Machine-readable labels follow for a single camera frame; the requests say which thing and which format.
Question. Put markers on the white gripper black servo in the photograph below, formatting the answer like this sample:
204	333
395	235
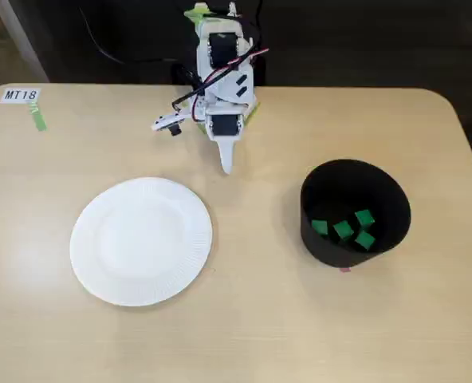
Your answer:
225	127

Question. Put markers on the green cube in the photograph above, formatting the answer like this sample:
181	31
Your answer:
343	231
364	241
364	218
319	226

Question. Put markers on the black pot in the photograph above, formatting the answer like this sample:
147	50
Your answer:
331	253

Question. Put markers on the white paper plate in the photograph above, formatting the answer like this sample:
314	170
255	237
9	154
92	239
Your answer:
132	255

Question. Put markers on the green clamp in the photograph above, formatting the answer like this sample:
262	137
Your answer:
193	14

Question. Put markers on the pink tape piece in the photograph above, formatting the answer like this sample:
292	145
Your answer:
345	270

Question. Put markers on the green tape strip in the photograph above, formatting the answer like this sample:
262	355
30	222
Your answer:
38	119

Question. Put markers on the white MT18 label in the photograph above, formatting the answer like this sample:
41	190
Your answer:
20	95

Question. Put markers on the light grey furniture leg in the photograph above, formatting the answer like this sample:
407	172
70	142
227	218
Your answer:
20	36

